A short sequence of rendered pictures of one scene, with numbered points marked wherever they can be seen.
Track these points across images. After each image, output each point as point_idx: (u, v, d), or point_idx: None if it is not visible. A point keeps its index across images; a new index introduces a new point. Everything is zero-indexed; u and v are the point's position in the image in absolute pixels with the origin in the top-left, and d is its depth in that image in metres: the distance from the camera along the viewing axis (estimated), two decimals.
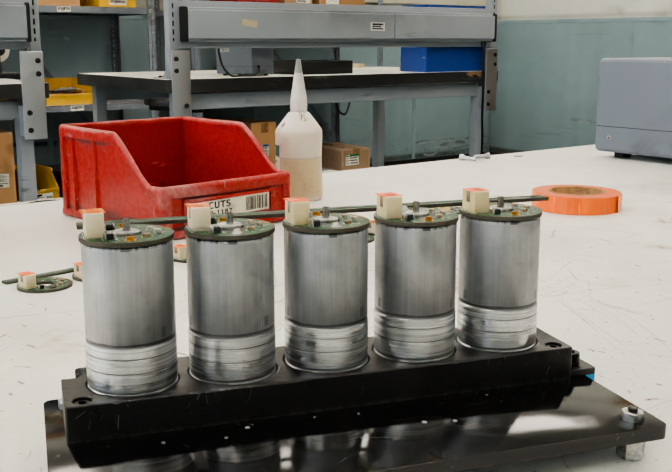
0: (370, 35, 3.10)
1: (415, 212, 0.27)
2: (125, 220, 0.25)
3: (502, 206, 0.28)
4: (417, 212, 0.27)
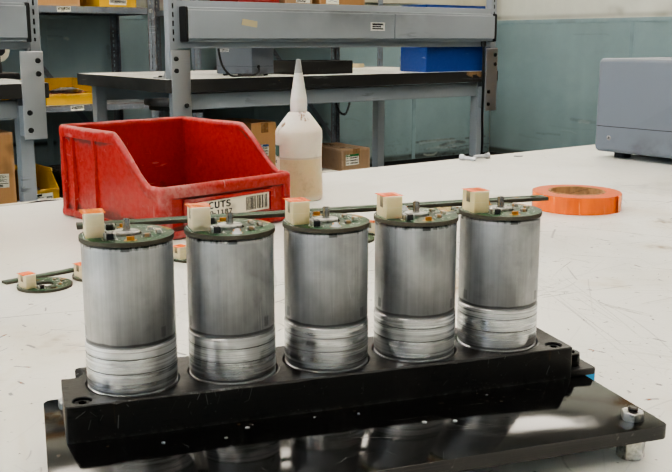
0: (370, 35, 3.10)
1: (415, 212, 0.27)
2: (125, 220, 0.25)
3: (502, 206, 0.28)
4: (417, 212, 0.27)
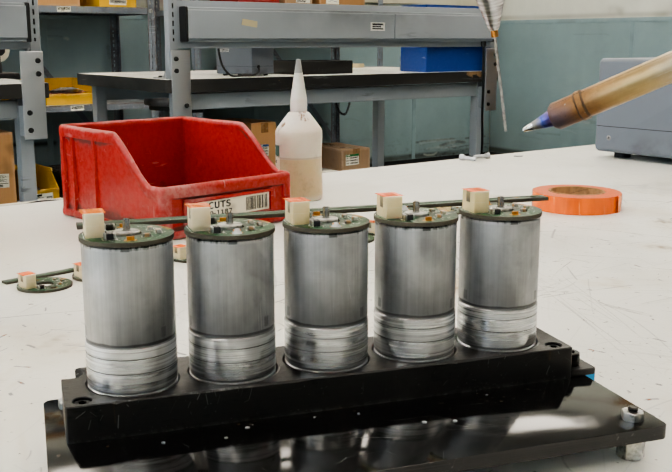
0: (370, 35, 3.10)
1: (415, 212, 0.27)
2: (125, 220, 0.25)
3: (502, 206, 0.28)
4: (417, 212, 0.27)
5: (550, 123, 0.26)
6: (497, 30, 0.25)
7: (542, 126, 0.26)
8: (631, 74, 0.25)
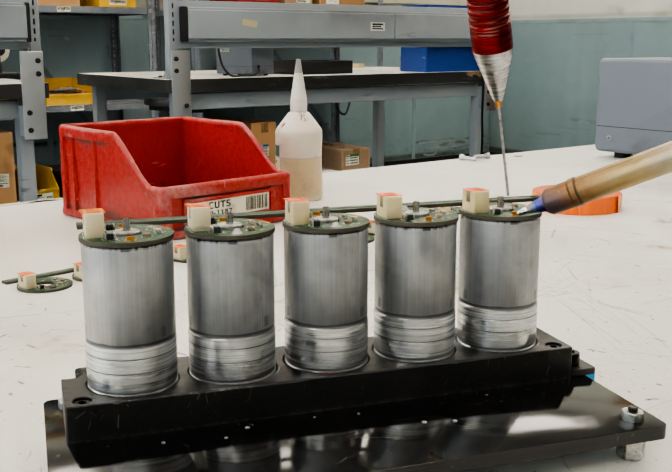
0: (370, 35, 3.10)
1: (415, 212, 0.27)
2: (125, 220, 0.25)
3: (502, 206, 0.28)
4: (417, 212, 0.27)
5: (544, 208, 0.27)
6: (501, 100, 0.26)
7: (536, 210, 0.27)
8: (623, 166, 0.25)
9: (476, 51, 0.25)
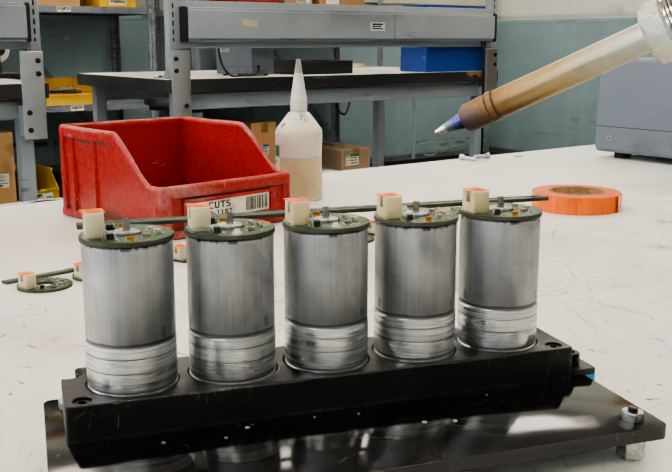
0: (370, 35, 3.10)
1: (415, 212, 0.27)
2: (125, 220, 0.25)
3: (502, 206, 0.28)
4: (417, 212, 0.27)
5: (461, 125, 0.25)
6: None
7: (454, 128, 0.25)
8: (540, 74, 0.24)
9: None
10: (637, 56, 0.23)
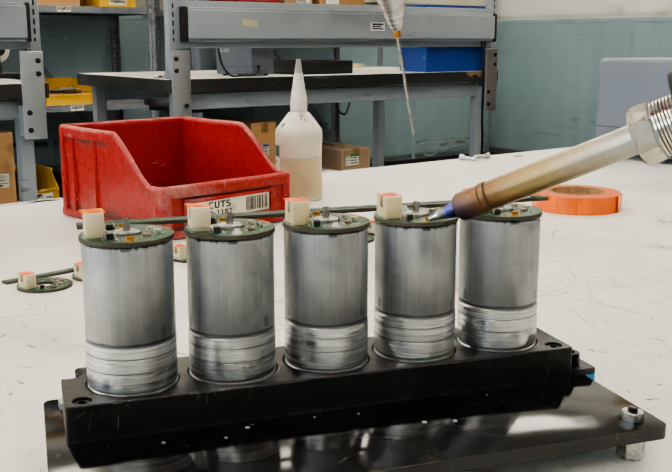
0: (370, 35, 3.10)
1: (415, 212, 0.27)
2: (125, 220, 0.25)
3: (502, 206, 0.28)
4: (417, 212, 0.27)
5: (454, 214, 0.26)
6: (399, 30, 0.24)
7: (447, 216, 0.26)
8: (531, 170, 0.24)
9: None
10: (626, 157, 0.23)
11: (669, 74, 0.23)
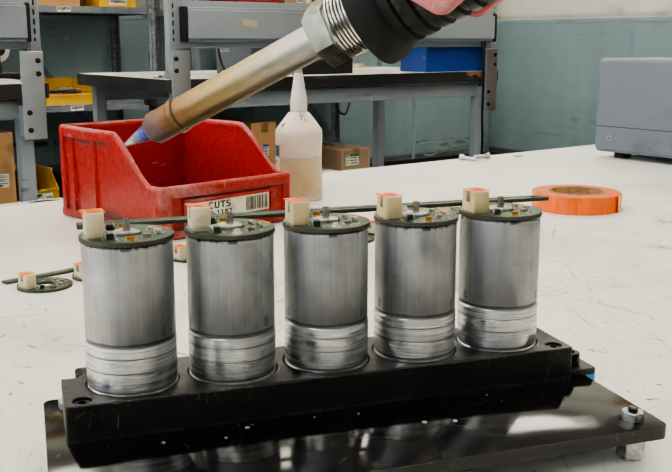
0: None
1: (415, 212, 0.27)
2: (125, 220, 0.25)
3: (502, 206, 0.28)
4: (417, 212, 0.27)
5: (147, 136, 0.23)
6: None
7: (141, 139, 0.23)
8: (215, 80, 0.21)
9: None
10: (309, 60, 0.20)
11: None
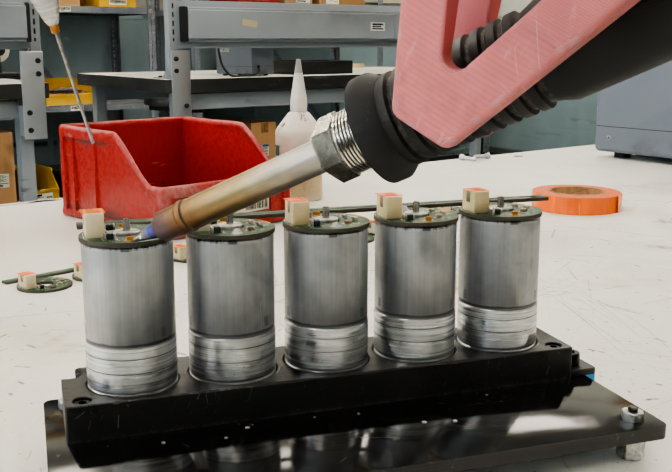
0: (370, 35, 3.10)
1: (415, 212, 0.27)
2: (125, 220, 0.25)
3: (502, 206, 0.28)
4: (417, 212, 0.27)
5: (155, 234, 0.23)
6: (56, 25, 0.21)
7: (149, 236, 0.23)
8: (224, 187, 0.22)
9: None
10: (317, 173, 0.21)
11: (350, 80, 0.20)
